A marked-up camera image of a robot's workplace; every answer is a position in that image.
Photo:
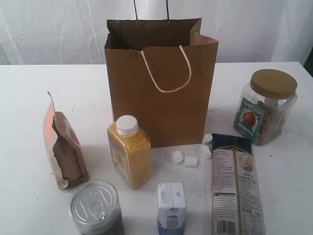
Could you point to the yellow millet plastic bottle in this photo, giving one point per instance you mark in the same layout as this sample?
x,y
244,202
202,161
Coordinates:
x,y
130,149

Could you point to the dark jar with metal lid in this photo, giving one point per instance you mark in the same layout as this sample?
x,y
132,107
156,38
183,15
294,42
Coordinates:
x,y
95,209

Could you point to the brown paper shopping bag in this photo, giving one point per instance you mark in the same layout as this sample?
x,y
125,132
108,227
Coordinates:
x,y
161,72

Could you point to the white marshmallow by bag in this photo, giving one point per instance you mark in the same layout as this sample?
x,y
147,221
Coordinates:
x,y
207,138

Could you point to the white marshmallow left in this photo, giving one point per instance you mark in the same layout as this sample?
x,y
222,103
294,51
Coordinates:
x,y
177,157

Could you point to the white marshmallow middle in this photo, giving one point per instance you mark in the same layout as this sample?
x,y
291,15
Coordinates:
x,y
190,161

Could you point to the white marshmallow right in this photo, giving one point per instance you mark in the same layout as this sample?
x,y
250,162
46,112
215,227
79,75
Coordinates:
x,y
205,151

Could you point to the white blue milk carton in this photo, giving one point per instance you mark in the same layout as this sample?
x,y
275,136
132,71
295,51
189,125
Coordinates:
x,y
172,209

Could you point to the torn kraft paper pouch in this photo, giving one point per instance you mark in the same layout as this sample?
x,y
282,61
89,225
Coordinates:
x,y
63,149

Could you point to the clear nut jar gold lid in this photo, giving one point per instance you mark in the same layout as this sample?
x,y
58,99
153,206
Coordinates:
x,y
264,105

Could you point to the long noodle package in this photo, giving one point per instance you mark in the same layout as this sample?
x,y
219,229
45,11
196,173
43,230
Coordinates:
x,y
236,202

